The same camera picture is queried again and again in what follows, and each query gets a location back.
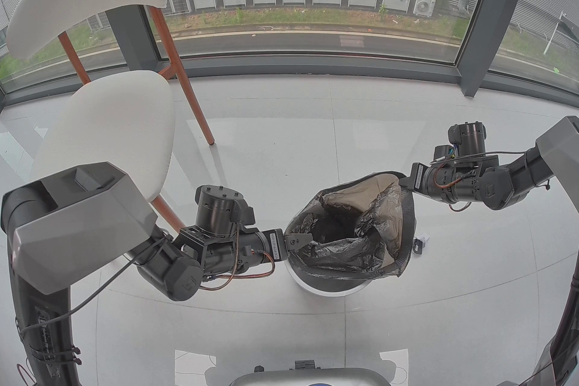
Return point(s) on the black plastic bag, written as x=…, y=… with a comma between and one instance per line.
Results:
x=353, y=248

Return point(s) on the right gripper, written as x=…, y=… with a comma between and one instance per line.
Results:
x=445, y=185

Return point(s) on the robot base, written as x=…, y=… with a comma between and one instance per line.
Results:
x=316, y=377

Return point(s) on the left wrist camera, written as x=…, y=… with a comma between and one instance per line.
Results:
x=244, y=214

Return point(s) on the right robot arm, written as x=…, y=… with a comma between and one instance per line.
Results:
x=497, y=187

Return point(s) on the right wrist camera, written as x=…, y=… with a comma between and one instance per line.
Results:
x=442, y=152

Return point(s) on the white trash bin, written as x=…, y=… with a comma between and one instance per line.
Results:
x=325, y=288

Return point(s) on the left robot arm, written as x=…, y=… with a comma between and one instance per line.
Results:
x=68, y=230

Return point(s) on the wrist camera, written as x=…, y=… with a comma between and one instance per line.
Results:
x=442, y=152
x=244, y=214

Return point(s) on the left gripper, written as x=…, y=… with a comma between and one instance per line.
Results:
x=239, y=260

